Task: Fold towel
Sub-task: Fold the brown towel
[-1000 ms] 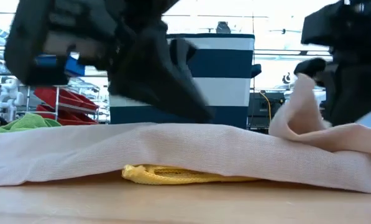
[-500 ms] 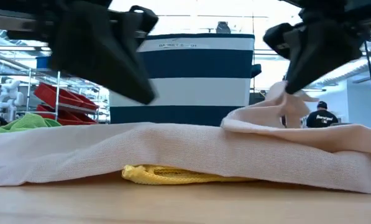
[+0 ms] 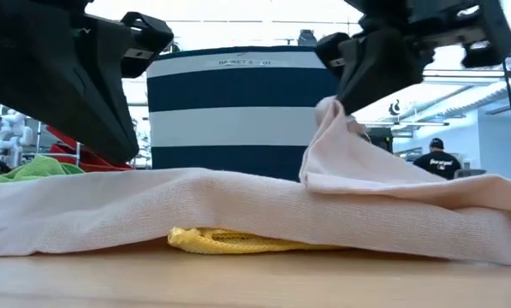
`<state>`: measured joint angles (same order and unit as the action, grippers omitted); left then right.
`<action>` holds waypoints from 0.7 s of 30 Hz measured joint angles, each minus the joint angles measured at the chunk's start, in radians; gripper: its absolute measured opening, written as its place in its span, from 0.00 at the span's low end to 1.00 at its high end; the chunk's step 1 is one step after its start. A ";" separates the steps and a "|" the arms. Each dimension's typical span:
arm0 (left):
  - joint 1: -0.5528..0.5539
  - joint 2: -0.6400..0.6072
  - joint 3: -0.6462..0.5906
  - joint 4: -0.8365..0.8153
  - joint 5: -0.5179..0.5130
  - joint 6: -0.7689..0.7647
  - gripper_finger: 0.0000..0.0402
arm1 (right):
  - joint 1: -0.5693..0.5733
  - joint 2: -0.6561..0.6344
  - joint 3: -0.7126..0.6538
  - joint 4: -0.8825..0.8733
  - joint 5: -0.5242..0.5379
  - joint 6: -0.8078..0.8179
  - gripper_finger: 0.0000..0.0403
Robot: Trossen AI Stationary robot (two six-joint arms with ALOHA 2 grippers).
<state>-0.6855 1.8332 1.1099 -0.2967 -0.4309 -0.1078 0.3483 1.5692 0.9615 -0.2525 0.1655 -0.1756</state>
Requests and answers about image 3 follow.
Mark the person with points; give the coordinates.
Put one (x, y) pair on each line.
(437, 164)

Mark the black machine cabinet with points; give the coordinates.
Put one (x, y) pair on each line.
(379, 137)

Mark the yellow towel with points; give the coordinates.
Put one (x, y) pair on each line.
(221, 244)

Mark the black ceiling fixture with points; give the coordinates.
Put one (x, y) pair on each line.
(307, 37)

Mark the beige towel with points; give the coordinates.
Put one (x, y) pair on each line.
(238, 205)

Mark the green towel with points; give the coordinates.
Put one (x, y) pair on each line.
(37, 169)

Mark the red plastic bin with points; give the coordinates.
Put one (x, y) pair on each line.
(96, 164)
(60, 136)

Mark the navy white striped fabric basket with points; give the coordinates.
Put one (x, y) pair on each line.
(233, 90)

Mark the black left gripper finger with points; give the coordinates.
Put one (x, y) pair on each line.
(67, 85)

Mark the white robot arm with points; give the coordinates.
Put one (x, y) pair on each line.
(11, 128)

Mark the grey chair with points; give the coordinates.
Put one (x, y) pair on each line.
(469, 173)

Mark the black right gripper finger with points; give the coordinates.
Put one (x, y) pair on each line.
(383, 64)

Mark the metal shelf rack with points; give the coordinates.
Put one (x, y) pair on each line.
(79, 154)

